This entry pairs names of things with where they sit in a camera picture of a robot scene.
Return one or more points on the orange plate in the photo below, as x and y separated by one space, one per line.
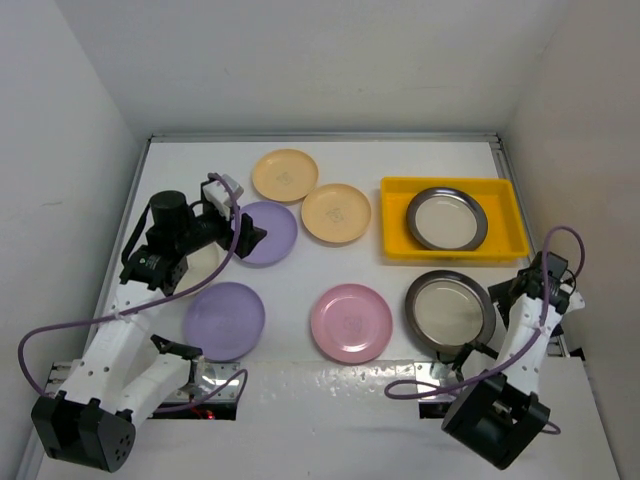
336 213
285 175

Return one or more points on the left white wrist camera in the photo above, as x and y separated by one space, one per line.
214 192

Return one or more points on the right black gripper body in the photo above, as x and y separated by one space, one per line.
505 298

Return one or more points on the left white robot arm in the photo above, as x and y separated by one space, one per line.
127 373

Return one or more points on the pink plate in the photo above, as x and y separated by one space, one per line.
351 324

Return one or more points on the near orange plate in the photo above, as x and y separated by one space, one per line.
336 213

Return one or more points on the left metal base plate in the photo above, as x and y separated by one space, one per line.
213 383

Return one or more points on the far orange plate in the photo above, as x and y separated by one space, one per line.
285 175

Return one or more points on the purple plate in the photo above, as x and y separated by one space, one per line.
225 321
282 231

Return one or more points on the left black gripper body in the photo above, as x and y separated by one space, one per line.
203 229

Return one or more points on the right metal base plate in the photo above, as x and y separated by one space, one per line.
432 375

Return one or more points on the metal base plate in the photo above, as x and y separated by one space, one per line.
213 383
432 375

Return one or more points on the yellow plastic bin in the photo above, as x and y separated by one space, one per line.
506 239

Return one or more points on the aluminium frame rail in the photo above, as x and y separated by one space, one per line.
303 416

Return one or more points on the steel rimmed plate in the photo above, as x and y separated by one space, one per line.
446 219
447 310

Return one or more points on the far purple plate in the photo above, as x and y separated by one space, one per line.
282 231

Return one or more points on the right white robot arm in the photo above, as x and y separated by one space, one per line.
498 417

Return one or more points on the near purple plate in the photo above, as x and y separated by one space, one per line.
225 321

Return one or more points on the cream white plate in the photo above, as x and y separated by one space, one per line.
200 265

